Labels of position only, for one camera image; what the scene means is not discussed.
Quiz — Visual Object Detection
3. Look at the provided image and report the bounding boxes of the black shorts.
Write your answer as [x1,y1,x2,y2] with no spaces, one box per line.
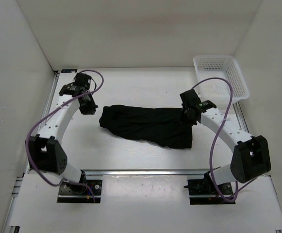
[99,105,193,149]

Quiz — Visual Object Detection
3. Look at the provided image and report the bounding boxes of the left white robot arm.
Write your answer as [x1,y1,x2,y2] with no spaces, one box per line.
[25,92,97,194]

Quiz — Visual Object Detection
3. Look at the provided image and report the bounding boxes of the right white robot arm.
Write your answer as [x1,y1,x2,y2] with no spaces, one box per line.
[181,107,271,194]

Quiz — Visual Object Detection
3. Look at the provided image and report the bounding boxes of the white perforated plastic basket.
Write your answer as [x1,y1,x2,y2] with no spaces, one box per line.
[193,55,250,108]

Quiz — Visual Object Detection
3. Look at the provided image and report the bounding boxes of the dark label sticker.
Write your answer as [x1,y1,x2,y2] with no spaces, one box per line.
[61,69,78,73]

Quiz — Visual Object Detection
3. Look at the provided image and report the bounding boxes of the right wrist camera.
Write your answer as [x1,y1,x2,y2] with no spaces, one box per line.
[180,89,217,113]

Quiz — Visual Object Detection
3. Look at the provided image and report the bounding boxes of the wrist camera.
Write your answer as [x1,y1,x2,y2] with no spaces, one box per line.
[59,73,92,97]
[180,89,217,113]

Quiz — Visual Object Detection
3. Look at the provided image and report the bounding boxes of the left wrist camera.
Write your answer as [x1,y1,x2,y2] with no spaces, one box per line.
[59,73,92,97]

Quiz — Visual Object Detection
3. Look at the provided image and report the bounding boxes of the aluminium frame rail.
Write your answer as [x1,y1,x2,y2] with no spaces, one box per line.
[84,169,207,176]

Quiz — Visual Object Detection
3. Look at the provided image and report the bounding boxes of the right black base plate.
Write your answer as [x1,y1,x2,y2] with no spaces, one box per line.
[184,179,235,205]

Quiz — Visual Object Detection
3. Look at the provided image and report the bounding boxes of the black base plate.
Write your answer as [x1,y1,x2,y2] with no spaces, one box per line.
[57,179,102,203]
[184,179,235,205]

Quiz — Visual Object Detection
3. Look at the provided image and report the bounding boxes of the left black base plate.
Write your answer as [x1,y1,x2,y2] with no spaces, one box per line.
[57,179,102,203]

